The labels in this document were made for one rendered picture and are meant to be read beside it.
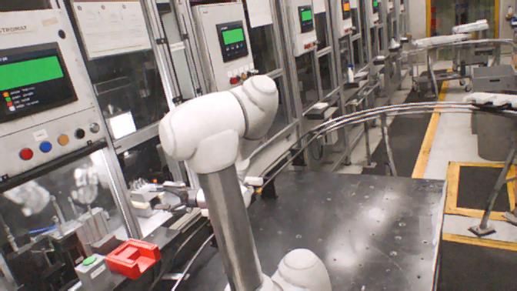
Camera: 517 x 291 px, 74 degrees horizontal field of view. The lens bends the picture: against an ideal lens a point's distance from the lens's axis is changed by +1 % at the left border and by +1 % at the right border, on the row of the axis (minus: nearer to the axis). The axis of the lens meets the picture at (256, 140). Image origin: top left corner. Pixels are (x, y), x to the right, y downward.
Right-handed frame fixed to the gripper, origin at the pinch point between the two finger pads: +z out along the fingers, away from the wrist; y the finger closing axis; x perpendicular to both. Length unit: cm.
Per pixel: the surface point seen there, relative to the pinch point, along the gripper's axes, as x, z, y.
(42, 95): 27, 9, 54
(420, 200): -55, -110, -35
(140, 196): -7.7, 15.6, -3.7
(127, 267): 33.0, -5.3, -7.5
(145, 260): 24.8, -6.2, -11.5
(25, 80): 30, 10, 60
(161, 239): 10.6, -4.2, -12.9
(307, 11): -184, -46, 60
